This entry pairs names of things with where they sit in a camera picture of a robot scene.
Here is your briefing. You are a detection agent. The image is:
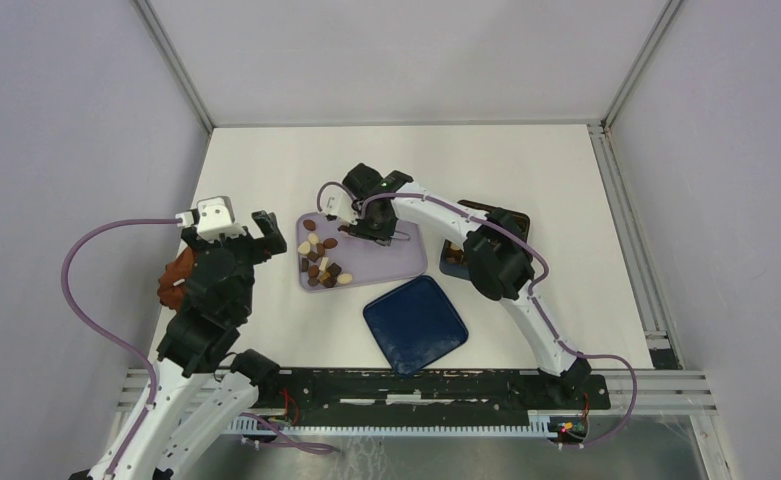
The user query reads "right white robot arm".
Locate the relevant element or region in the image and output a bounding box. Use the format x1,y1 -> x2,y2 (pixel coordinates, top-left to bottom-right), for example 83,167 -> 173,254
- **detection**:
322,163 -> 591,408

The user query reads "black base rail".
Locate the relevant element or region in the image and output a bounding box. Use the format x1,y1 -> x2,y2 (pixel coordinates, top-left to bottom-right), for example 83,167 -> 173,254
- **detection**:
254,368 -> 611,427

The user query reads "blue tin lid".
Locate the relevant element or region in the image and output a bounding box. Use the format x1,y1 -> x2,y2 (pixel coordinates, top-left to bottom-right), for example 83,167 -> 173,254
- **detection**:
362,275 -> 469,378

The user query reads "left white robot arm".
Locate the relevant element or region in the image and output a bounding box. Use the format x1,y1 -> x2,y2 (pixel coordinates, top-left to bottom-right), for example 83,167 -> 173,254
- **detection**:
61,203 -> 287,479

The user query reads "white oval chocolate bottom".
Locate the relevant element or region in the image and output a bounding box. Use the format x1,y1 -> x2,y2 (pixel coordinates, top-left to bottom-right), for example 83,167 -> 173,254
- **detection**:
336,273 -> 354,285

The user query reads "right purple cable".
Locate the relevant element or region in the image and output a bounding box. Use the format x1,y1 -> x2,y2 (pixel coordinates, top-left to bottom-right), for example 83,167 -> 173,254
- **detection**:
315,182 -> 639,449

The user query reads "purple chocolate tray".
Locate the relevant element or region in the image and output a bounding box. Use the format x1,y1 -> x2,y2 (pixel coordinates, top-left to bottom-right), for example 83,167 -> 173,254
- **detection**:
295,213 -> 428,292

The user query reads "blue tin chocolate box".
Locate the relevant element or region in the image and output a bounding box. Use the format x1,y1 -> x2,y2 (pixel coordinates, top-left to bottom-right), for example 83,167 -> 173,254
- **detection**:
438,199 -> 532,281

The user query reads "brown crumpled cloth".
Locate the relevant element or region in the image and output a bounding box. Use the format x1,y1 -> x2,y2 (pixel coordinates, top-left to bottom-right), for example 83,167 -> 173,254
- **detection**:
157,247 -> 197,311

